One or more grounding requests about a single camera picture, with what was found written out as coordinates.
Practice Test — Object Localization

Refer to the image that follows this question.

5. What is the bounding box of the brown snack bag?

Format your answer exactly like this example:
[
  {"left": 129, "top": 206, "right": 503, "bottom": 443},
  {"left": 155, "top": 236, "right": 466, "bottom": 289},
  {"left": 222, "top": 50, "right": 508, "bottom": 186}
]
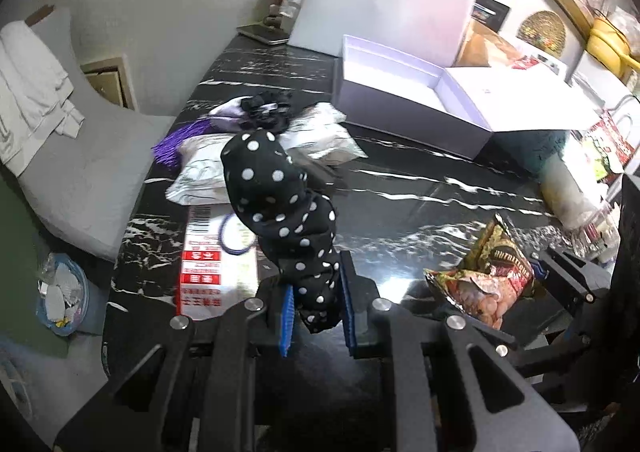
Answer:
[{"left": 424, "top": 215, "right": 535, "bottom": 329}]

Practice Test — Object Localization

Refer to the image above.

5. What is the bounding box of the black polka dot cloth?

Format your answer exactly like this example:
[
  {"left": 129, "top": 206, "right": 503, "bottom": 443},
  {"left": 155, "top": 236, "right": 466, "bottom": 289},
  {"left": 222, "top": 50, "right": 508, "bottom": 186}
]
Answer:
[{"left": 221, "top": 129, "right": 341, "bottom": 333}]

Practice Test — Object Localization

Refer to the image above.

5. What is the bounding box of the red white snack packet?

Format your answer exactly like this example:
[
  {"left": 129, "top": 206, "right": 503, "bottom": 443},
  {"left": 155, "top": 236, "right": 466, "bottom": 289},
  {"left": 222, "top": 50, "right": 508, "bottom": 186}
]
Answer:
[{"left": 176, "top": 205, "right": 258, "bottom": 322}]

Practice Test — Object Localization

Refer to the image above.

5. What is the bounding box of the white patterned pouch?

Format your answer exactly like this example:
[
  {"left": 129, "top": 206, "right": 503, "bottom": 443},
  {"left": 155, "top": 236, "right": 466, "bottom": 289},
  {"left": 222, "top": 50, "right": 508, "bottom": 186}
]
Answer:
[
  {"left": 279, "top": 102, "right": 367, "bottom": 166},
  {"left": 165, "top": 133, "right": 233, "bottom": 206}
]

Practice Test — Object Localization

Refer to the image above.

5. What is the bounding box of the white patterned pouch front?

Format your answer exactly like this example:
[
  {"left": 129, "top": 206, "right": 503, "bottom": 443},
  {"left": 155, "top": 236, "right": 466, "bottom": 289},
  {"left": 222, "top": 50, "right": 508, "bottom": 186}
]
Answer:
[{"left": 165, "top": 133, "right": 233, "bottom": 206}]

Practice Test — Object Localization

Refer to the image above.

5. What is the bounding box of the black scrunchie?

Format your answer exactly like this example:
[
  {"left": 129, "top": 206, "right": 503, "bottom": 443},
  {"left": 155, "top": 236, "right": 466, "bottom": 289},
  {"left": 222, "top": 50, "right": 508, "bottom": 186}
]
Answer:
[{"left": 240, "top": 91, "right": 293, "bottom": 134}]

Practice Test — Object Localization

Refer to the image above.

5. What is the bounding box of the lavender pouch with tassel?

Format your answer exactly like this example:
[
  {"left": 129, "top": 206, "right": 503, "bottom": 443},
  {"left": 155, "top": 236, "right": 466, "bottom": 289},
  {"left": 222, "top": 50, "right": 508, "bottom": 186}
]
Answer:
[{"left": 153, "top": 96, "right": 248, "bottom": 169}]

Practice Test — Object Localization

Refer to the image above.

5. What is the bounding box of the clear plastic bag roll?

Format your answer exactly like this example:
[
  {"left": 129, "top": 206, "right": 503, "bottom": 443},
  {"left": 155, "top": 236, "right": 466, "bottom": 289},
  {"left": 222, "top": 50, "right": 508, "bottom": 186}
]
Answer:
[{"left": 539, "top": 149, "right": 608, "bottom": 231}]

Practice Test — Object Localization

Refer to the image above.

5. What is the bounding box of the lavender open gift box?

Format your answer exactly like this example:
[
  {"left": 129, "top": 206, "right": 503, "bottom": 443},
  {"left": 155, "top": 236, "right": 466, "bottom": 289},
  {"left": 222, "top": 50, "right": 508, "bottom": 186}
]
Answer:
[{"left": 332, "top": 36, "right": 598, "bottom": 159}]

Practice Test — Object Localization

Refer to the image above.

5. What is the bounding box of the blue waste bin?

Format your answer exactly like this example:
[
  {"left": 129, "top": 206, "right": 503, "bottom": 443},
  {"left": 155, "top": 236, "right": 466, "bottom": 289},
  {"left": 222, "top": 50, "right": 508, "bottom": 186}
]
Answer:
[{"left": 35, "top": 253, "right": 89, "bottom": 337}]

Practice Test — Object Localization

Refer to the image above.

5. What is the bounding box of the grey curved lounge chair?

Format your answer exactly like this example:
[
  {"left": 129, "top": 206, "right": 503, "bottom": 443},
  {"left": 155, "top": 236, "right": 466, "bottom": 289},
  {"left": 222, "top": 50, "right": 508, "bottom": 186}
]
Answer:
[{"left": 18, "top": 8, "right": 175, "bottom": 262}]

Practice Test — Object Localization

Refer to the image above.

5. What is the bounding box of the brown paper bag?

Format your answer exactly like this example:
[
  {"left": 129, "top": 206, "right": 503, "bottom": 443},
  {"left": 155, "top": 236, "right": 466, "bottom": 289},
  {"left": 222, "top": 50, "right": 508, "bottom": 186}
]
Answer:
[{"left": 454, "top": 19, "right": 523, "bottom": 67}]

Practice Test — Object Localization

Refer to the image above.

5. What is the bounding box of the yellow pot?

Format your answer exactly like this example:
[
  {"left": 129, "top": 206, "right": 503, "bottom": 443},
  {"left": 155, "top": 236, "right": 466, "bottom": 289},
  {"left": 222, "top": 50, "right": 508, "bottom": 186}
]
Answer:
[{"left": 586, "top": 15, "right": 639, "bottom": 79}]

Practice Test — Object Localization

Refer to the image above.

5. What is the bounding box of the black smartphone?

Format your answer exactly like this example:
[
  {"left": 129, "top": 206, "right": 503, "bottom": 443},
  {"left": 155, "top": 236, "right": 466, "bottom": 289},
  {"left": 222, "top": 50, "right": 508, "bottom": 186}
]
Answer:
[{"left": 236, "top": 24, "right": 290, "bottom": 45}]

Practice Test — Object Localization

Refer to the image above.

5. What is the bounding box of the white foam board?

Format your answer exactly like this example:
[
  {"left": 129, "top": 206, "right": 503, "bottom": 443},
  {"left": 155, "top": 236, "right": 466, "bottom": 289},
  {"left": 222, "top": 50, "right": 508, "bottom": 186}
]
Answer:
[{"left": 288, "top": 0, "right": 476, "bottom": 67}]

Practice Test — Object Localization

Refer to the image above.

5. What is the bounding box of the black printed bag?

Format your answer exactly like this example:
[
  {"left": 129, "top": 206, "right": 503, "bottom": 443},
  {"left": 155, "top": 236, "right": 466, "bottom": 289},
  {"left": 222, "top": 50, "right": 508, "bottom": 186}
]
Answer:
[{"left": 472, "top": 0, "right": 511, "bottom": 32}]

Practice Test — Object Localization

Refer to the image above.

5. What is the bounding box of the white towel on chair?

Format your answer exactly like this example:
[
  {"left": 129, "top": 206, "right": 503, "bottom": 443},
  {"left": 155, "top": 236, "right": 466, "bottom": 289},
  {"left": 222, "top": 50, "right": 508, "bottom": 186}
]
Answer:
[{"left": 0, "top": 22, "right": 85, "bottom": 177}]

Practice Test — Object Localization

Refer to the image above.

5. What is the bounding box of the woven round wall decoration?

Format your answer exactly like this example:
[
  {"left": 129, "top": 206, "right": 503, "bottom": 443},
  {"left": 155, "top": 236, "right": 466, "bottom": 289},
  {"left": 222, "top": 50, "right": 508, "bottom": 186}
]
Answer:
[{"left": 516, "top": 11, "right": 566, "bottom": 58}]

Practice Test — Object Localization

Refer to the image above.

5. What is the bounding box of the wooden frame by wall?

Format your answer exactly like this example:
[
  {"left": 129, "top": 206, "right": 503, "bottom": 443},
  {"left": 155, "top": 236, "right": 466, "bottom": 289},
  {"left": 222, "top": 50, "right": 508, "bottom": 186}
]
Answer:
[{"left": 80, "top": 55, "right": 138, "bottom": 110}]

